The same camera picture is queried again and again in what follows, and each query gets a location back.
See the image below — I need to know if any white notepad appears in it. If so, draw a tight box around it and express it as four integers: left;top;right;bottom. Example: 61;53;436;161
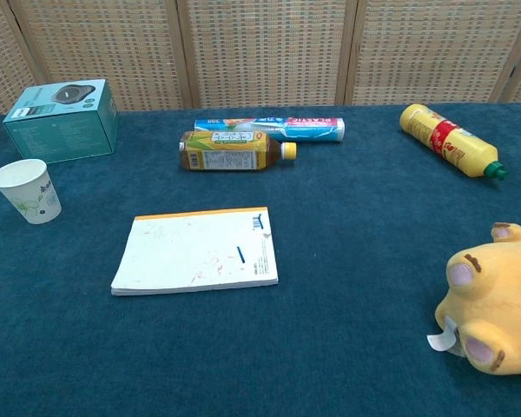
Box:
110;206;280;297

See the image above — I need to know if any small white paper cup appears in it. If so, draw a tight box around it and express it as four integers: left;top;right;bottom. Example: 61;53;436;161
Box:
0;158;63;226

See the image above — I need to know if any tea bottle with yellow cap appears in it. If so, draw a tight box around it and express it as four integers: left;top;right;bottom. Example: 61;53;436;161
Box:
178;129;298;173

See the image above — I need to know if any plastic wrap roll package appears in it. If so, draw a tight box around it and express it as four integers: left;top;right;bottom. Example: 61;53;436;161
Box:
194;116;346;144

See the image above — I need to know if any blue carpet table cover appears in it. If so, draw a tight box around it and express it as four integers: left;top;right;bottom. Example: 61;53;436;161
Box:
0;102;521;417

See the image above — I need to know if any woven rattan folding screen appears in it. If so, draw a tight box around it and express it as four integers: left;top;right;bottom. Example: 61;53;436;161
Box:
0;0;521;117

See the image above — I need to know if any yellow bottle with green cap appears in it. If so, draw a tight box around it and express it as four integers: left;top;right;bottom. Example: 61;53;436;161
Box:
399;103;511;181

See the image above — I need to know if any teal cardboard product box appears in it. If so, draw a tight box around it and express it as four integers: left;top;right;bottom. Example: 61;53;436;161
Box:
2;78;119;165

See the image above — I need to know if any yellow plush toy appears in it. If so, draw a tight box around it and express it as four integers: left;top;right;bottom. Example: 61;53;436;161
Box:
425;222;521;387

